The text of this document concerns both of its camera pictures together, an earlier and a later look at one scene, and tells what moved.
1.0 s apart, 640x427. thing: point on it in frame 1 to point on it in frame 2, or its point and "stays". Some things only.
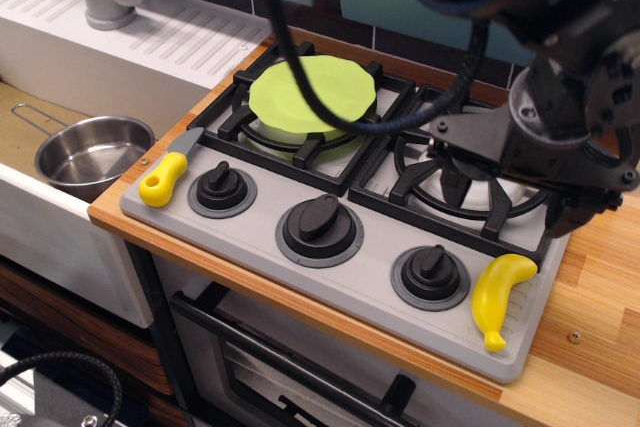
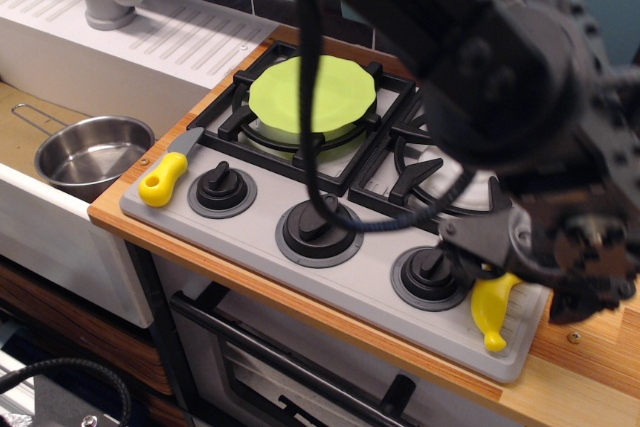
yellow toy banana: [490, 288] stays
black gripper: [554, 133] to [556, 230]
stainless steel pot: [87, 157] stays
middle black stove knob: [319, 231] stays
